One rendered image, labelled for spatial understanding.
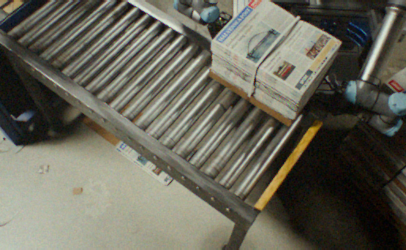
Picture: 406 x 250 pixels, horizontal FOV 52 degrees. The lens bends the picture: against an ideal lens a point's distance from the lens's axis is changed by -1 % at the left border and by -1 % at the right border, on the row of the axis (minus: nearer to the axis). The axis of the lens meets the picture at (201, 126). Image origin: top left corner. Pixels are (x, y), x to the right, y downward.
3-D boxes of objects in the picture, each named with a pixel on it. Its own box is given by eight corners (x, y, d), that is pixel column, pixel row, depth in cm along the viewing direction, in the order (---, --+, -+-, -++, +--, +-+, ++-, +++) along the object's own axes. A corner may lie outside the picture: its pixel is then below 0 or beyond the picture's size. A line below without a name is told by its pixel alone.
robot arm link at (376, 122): (407, 116, 155) (397, 126, 162) (380, 100, 158) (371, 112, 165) (398, 131, 152) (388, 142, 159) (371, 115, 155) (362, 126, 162)
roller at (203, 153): (263, 90, 172) (268, 85, 168) (195, 175, 154) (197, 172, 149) (254, 82, 172) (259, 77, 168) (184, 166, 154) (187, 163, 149)
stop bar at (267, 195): (323, 124, 159) (324, 122, 157) (260, 214, 142) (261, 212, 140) (315, 120, 160) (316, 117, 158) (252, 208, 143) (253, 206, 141)
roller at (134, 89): (189, 43, 182) (189, 36, 177) (116, 119, 163) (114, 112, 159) (180, 39, 183) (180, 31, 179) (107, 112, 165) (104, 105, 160)
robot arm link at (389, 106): (378, 100, 145) (366, 116, 154) (410, 113, 143) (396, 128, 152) (384, 84, 148) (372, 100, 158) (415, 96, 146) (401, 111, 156)
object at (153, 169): (198, 148, 241) (198, 147, 240) (166, 185, 229) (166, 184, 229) (148, 114, 250) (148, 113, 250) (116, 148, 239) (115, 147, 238)
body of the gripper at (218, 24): (223, 28, 172) (200, 14, 175) (222, 41, 179) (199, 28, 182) (234, 17, 175) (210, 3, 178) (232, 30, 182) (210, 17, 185)
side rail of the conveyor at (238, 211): (254, 221, 153) (259, 211, 142) (246, 232, 151) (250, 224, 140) (6, 43, 188) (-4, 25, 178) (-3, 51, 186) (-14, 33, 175)
